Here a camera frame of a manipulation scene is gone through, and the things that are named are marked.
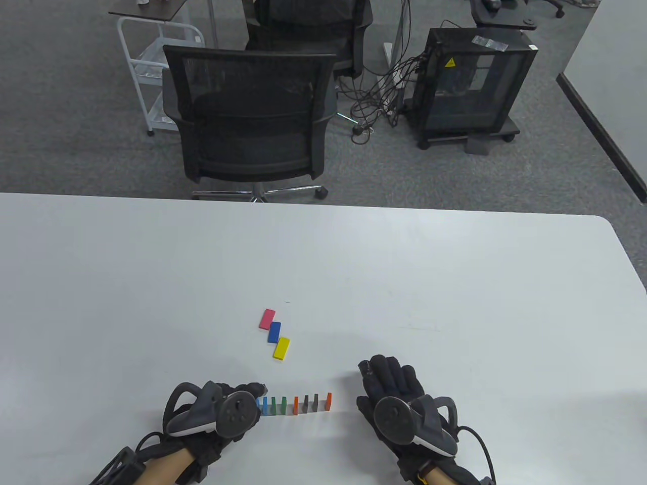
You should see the person's right hand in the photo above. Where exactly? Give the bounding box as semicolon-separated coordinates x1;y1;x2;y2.
357;355;460;480

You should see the person's left hand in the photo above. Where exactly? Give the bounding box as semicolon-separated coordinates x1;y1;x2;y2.
174;382;267;481

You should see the person's left forearm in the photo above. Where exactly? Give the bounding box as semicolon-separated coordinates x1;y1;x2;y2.
136;447;197;485

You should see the grey hand tracker controller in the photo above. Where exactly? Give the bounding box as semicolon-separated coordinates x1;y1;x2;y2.
163;381;261;439
373;394;459;458

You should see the black mesh office chair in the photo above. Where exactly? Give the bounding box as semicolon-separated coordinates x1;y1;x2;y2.
162;44;338;204

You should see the black glass computer case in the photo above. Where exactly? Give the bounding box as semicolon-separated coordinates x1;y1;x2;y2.
415;27;539;144

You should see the white rolling cart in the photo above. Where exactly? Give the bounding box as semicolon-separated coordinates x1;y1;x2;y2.
117;15;206;137

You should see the white desk leg panel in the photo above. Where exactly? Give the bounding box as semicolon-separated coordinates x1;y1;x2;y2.
389;0;411;96

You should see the clear plastic bag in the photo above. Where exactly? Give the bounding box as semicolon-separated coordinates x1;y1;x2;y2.
471;35;509;52

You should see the black padded office chair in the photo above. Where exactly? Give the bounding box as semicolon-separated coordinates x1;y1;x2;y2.
243;0;374;80

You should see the black swivel chair base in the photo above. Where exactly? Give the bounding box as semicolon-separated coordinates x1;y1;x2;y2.
468;0;537;30

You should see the brown side table top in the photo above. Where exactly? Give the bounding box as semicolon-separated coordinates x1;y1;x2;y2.
108;0;190;23

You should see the black chair leg with caster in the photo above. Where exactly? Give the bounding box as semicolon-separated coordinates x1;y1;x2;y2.
531;0;566;19

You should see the black glove cable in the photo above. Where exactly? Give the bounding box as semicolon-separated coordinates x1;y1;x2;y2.
457;427;497;483
134;430;165;453

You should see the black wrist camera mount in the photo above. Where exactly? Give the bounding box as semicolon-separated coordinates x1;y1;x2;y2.
88;447;147;485

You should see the tangle of black cables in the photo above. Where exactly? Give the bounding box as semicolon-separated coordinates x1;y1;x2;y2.
336;19;430;144

